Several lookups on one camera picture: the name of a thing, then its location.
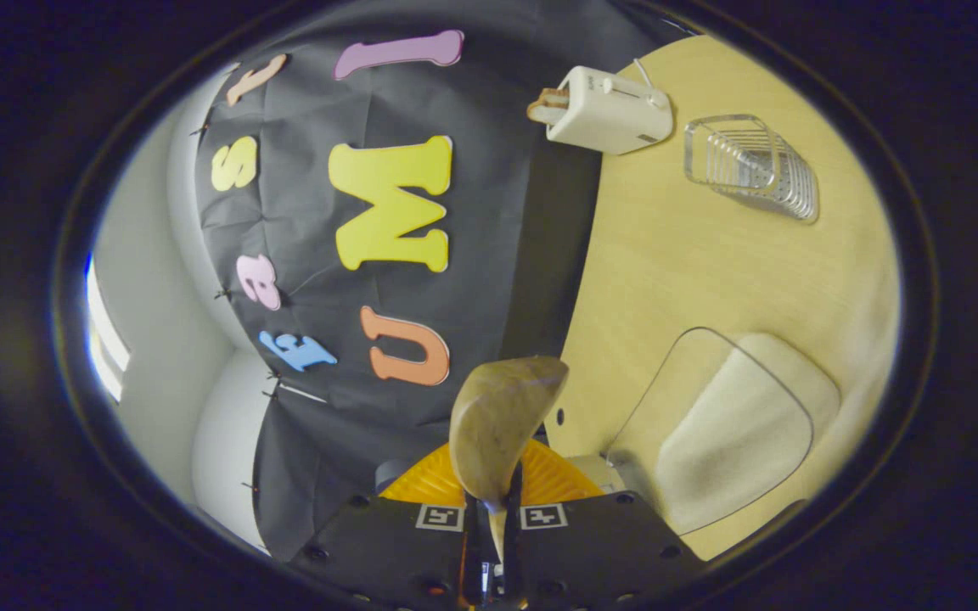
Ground white toaster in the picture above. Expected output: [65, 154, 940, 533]
[544, 66, 674, 155]

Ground wooden spoon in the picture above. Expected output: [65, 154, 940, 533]
[448, 356, 571, 561]

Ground grey silver rice cooker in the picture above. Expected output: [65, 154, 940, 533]
[374, 450, 630, 497]

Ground toast slice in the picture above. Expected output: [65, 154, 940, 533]
[527, 87, 571, 124]

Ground black backdrop cloth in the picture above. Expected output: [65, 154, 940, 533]
[192, 0, 702, 561]

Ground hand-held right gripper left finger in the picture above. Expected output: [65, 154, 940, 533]
[289, 441, 490, 608]

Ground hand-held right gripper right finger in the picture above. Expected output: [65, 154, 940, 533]
[497, 440, 706, 608]

